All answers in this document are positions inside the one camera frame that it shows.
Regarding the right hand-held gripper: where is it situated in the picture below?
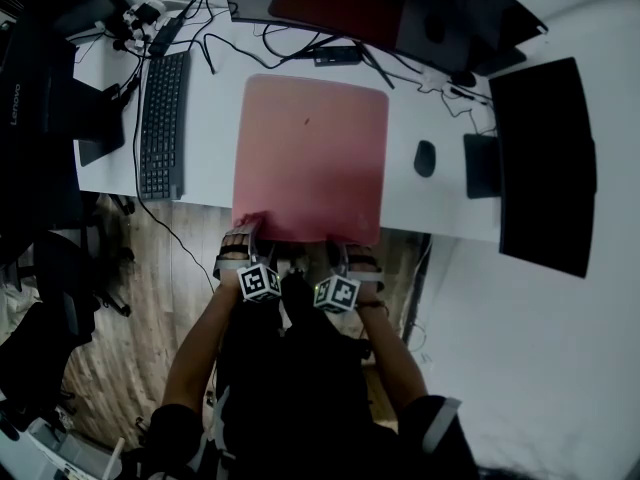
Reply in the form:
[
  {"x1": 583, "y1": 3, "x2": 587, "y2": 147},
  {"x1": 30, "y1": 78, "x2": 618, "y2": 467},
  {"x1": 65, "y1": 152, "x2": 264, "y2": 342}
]
[{"x1": 313, "y1": 240, "x2": 387, "y2": 315}]

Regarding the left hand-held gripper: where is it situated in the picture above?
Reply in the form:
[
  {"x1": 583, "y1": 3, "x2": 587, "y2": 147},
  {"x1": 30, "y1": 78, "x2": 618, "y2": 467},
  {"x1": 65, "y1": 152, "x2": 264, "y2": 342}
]
[{"x1": 213, "y1": 216, "x2": 283, "y2": 304}]

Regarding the pink desk mat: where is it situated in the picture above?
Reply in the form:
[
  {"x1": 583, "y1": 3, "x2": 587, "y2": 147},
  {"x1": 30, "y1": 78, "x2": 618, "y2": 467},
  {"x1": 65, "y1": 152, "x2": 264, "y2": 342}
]
[{"x1": 231, "y1": 72, "x2": 390, "y2": 246}]

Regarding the person's left forearm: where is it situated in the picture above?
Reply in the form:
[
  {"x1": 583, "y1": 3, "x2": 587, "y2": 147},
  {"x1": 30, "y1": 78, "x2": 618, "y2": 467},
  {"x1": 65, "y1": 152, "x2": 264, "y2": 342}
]
[{"x1": 162, "y1": 282, "x2": 246, "y2": 414}]

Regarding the person's right forearm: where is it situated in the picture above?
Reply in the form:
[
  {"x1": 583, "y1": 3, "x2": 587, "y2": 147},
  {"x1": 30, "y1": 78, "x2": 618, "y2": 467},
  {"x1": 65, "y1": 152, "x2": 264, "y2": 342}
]
[{"x1": 357, "y1": 292, "x2": 431, "y2": 412}]

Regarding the black computer mouse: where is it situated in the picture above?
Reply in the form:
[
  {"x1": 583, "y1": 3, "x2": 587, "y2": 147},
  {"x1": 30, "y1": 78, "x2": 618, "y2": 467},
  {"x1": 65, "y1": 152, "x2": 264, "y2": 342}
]
[{"x1": 413, "y1": 139, "x2": 437, "y2": 178}]

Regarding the person's left hand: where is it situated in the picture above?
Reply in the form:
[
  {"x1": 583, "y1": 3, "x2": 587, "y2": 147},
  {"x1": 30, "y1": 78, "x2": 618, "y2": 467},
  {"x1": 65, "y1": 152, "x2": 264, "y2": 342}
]
[{"x1": 219, "y1": 231, "x2": 251, "y2": 263}]

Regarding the person's right hand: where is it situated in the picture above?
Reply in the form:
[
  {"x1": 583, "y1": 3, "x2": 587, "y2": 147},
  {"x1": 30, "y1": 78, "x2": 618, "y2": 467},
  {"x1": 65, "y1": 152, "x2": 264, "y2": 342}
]
[{"x1": 347, "y1": 244, "x2": 384, "y2": 277}]

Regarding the cardboard box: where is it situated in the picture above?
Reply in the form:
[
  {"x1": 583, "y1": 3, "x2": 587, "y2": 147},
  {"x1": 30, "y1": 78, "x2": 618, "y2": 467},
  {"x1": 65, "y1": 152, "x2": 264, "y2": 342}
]
[{"x1": 362, "y1": 365, "x2": 401, "y2": 432}]

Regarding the black keyboard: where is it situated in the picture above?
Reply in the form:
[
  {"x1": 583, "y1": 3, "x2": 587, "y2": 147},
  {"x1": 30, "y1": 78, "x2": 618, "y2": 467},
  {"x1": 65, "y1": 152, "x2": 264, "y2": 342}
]
[{"x1": 138, "y1": 50, "x2": 193, "y2": 202}]

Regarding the person's black top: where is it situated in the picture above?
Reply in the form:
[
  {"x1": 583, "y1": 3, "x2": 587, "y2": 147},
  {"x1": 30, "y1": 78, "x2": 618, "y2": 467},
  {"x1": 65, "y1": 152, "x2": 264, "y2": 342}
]
[{"x1": 144, "y1": 272, "x2": 481, "y2": 480}]

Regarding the black office chair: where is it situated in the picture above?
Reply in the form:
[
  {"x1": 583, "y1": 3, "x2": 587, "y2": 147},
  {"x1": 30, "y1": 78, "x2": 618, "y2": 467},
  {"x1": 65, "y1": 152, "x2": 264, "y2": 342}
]
[{"x1": 29, "y1": 227, "x2": 136, "y2": 342}]

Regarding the small white adapter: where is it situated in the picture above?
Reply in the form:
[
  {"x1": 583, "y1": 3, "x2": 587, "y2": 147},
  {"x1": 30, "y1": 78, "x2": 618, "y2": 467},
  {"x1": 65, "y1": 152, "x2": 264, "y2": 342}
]
[{"x1": 418, "y1": 66, "x2": 450, "y2": 93}]

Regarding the black usb hub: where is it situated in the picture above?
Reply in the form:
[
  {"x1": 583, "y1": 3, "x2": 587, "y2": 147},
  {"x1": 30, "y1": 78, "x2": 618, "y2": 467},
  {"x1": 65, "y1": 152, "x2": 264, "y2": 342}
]
[{"x1": 313, "y1": 45, "x2": 364, "y2": 68}]

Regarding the flat black monitor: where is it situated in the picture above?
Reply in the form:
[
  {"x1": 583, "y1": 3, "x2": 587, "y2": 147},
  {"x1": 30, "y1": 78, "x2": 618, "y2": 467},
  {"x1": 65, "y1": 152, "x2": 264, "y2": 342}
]
[{"x1": 463, "y1": 56, "x2": 599, "y2": 279}]

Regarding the black power adapter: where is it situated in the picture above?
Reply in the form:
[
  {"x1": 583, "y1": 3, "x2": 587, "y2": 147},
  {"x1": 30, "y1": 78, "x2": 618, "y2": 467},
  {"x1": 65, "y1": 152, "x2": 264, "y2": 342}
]
[{"x1": 148, "y1": 16, "x2": 184, "y2": 58}]

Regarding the dark padded chair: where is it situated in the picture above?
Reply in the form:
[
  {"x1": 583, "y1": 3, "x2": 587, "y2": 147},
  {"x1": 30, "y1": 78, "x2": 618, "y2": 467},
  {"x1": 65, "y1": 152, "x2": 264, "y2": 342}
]
[{"x1": 0, "y1": 300, "x2": 99, "y2": 419}]

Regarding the white power strip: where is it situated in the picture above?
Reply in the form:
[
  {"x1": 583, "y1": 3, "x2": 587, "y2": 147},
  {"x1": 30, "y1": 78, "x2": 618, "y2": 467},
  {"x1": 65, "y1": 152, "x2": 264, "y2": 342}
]
[{"x1": 122, "y1": 0, "x2": 169, "y2": 52}]

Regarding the black monitor with logo back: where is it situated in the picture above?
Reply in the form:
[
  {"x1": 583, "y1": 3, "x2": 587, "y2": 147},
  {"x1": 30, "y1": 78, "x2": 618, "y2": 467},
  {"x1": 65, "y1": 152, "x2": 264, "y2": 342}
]
[{"x1": 0, "y1": 15, "x2": 126, "y2": 232}]

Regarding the wide curved black monitor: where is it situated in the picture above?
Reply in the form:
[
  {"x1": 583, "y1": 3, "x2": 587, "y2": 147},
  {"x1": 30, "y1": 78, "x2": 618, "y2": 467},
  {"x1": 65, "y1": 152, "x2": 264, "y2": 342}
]
[{"x1": 219, "y1": 0, "x2": 549, "y2": 90}]

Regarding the thin black cable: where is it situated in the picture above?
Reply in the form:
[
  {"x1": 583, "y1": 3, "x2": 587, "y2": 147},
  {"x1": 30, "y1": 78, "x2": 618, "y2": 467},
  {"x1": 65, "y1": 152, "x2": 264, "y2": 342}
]
[{"x1": 439, "y1": 85, "x2": 497, "y2": 137}]

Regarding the grey shoulder strap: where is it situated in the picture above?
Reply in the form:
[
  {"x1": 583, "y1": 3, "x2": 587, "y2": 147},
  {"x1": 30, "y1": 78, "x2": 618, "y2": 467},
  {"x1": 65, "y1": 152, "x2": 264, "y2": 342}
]
[{"x1": 422, "y1": 396, "x2": 462, "y2": 455}]

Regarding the black desk cable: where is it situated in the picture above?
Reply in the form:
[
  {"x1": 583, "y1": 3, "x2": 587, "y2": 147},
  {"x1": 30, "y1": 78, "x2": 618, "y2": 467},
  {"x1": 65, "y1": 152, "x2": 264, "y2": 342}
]
[{"x1": 202, "y1": 31, "x2": 284, "y2": 77}]

